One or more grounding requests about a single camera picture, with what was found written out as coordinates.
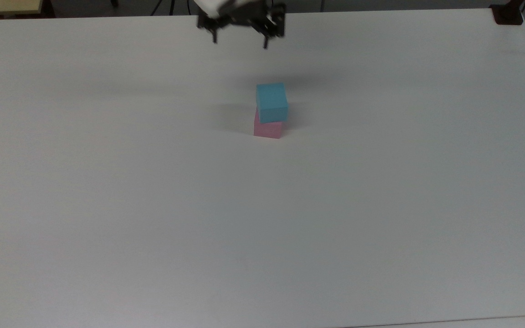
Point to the black stand base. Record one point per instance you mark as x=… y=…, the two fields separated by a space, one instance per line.
x=507 y=13

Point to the blue cube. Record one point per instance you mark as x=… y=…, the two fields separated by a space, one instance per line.
x=272 y=102

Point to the yellow wooden furniture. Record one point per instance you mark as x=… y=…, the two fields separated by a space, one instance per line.
x=5 y=7

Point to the pink cube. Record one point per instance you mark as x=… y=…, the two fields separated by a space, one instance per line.
x=268 y=130

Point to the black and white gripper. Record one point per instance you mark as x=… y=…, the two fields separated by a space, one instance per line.
x=244 y=13

